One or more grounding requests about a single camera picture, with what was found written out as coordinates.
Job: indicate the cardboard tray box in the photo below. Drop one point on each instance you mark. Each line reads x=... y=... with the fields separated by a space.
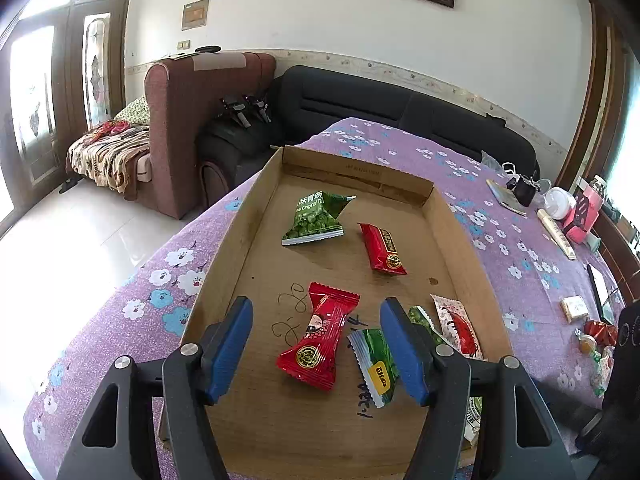
x=270 y=425

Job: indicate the patterned blanket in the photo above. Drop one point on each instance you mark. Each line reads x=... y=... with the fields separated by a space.
x=108 y=156

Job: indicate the wooden glass door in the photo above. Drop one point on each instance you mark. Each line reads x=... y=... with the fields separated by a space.
x=62 y=72

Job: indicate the green clear candy wrapper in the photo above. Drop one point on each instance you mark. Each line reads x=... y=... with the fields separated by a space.
x=602 y=360

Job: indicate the beige wafer snack pack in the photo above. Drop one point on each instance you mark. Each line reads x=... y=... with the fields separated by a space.
x=574 y=308

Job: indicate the white red snack sachet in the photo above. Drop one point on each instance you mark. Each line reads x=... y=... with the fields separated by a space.
x=457 y=328

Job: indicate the black sofa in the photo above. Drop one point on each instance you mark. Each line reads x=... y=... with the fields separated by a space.
x=306 y=100

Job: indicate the black mug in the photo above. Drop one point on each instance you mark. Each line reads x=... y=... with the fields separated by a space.
x=523 y=188

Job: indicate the small green snack packet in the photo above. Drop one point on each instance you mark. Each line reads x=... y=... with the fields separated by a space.
x=376 y=364

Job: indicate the red portrait snack packet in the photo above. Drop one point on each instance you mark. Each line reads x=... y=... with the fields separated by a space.
x=313 y=359

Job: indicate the purple floral tablecloth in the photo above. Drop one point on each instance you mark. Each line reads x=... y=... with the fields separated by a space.
x=529 y=274

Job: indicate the black bag with straps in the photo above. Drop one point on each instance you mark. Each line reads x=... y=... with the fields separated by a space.
x=238 y=141

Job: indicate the dark red foil snack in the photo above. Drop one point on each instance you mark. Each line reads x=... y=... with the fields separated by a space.
x=605 y=334

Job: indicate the brown armchair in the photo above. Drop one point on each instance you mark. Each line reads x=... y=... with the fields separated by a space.
x=183 y=95

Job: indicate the white round jar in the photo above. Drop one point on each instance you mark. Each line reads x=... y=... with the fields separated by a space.
x=558 y=203

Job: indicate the green peas snack packet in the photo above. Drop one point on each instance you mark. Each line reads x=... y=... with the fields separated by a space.
x=316 y=218

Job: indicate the pink thermos bottle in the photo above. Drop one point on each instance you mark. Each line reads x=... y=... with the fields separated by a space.
x=595 y=190

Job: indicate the small wall plaque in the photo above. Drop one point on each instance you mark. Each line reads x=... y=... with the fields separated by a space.
x=194 y=14

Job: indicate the black phone stand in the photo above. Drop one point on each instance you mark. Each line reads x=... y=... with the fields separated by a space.
x=581 y=212

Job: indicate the olive notebook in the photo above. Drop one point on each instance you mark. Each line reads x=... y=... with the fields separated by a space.
x=506 y=198

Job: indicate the red black-label snack bar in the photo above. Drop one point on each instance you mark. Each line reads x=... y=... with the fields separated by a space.
x=382 y=253

